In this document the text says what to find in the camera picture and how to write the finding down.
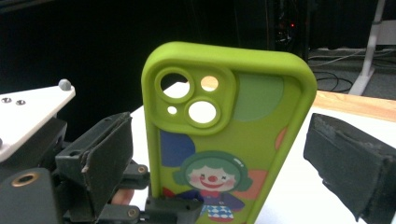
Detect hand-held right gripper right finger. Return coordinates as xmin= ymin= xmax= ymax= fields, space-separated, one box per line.
xmin=303 ymin=113 xmax=396 ymax=224

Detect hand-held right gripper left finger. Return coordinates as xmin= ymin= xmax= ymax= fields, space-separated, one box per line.
xmin=55 ymin=111 xmax=134 ymax=219

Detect green clown phone case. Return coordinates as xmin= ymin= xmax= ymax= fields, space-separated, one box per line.
xmin=140 ymin=41 xmax=318 ymax=224

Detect white stand leg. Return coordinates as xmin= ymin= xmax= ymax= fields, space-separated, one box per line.
xmin=347 ymin=0 xmax=388 ymax=96

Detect dark equipment rack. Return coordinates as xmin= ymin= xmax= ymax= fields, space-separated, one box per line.
xmin=265 ymin=0 xmax=311 ymax=55

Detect black cable on floor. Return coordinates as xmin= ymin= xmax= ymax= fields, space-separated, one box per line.
xmin=312 ymin=70 xmax=354 ymax=93

